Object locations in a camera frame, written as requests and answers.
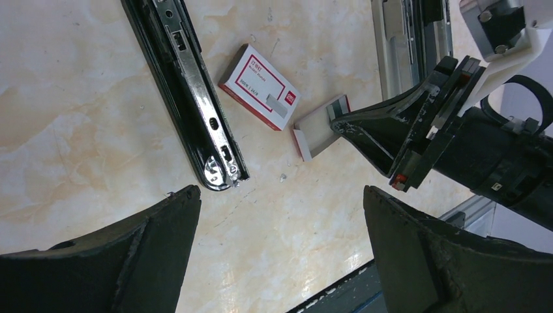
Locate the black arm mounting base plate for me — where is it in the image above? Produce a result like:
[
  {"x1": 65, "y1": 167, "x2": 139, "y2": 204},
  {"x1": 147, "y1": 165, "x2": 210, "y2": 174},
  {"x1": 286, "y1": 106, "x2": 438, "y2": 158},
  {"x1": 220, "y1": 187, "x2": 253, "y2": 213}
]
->
[{"x1": 290, "y1": 260, "x2": 387, "y2": 313}]

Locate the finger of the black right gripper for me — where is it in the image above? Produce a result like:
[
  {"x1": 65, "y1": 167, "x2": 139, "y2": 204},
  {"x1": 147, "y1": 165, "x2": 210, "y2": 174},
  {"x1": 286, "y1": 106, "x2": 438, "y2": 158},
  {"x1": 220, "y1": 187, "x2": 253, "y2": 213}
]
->
[{"x1": 330, "y1": 78, "x2": 437, "y2": 177}]

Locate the beige and black stapler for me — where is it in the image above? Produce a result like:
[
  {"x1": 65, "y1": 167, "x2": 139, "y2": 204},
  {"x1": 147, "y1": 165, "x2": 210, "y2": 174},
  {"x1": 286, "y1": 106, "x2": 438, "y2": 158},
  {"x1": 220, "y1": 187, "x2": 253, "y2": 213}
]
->
[{"x1": 371, "y1": 0, "x2": 453, "y2": 100}]

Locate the aluminium front frame rail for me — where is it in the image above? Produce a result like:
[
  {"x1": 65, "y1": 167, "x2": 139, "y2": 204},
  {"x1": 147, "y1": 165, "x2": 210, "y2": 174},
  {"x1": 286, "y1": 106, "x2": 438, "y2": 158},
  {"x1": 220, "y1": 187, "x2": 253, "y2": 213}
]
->
[{"x1": 439, "y1": 195, "x2": 497, "y2": 237}]

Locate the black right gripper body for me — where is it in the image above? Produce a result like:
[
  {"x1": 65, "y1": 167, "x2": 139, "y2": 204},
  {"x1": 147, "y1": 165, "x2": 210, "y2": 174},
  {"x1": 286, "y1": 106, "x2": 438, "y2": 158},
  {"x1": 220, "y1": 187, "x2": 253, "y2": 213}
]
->
[{"x1": 390, "y1": 57, "x2": 552, "y2": 229}]

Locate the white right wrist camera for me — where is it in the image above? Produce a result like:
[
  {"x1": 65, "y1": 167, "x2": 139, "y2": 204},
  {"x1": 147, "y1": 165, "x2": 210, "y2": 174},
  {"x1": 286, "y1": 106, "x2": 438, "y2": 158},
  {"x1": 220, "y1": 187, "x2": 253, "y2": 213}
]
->
[{"x1": 458, "y1": 0, "x2": 552, "y2": 117}]

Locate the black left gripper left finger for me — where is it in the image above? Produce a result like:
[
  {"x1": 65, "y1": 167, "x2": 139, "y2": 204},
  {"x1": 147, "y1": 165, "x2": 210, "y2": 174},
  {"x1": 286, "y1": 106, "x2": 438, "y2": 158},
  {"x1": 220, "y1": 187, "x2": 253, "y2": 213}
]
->
[{"x1": 1, "y1": 185, "x2": 202, "y2": 312}]

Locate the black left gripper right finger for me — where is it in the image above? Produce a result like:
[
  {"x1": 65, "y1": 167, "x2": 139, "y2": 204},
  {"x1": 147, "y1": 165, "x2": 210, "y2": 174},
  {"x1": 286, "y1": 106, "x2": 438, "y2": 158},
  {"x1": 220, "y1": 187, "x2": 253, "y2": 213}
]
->
[{"x1": 363, "y1": 186, "x2": 552, "y2": 312}]

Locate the red white staple box sleeve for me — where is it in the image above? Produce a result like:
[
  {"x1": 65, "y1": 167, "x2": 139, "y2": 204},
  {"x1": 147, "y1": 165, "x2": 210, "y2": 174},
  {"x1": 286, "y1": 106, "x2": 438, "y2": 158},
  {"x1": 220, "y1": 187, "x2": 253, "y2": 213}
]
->
[{"x1": 218, "y1": 44, "x2": 301, "y2": 131}]

